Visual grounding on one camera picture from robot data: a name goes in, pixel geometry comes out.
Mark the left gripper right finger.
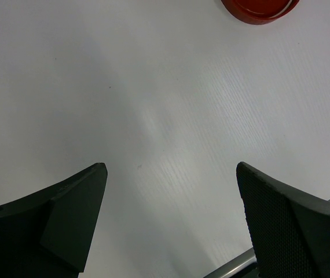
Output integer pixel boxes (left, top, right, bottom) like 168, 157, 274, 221
236, 162, 330, 277

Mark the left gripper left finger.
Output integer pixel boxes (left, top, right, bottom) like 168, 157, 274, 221
0, 163, 108, 277

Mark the red round lid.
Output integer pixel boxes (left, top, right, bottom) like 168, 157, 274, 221
221, 0, 299, 25

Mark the aluminium mounting rail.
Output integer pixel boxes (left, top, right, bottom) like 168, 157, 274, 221
204, 200, 330, 278

